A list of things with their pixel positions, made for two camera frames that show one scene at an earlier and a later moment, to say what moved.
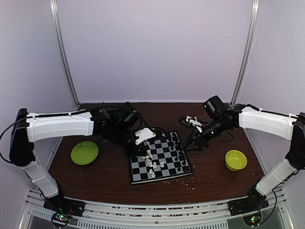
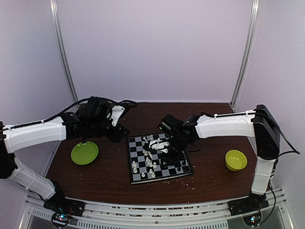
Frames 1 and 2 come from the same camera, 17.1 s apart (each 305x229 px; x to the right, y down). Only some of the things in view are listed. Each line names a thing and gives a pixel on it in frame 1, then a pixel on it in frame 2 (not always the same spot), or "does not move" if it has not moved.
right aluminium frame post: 250,40 does not move
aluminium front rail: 99,215 does not move
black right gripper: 196,139 to 172,160
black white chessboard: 165,159 does not move
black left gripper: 140,150 to 117,136
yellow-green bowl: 235,160 does not move
